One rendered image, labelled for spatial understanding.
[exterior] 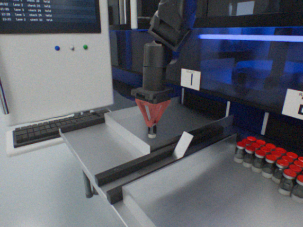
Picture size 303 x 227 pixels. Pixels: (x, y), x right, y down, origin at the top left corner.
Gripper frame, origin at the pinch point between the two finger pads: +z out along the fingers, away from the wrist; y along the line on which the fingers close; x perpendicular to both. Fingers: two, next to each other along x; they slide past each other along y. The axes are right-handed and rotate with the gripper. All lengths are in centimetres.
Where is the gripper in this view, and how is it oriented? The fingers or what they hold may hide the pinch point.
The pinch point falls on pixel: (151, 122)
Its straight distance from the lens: 53.6
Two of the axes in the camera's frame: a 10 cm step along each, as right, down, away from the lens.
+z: -0.6, 9.5, 3.2
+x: -7.9, -2.4, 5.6
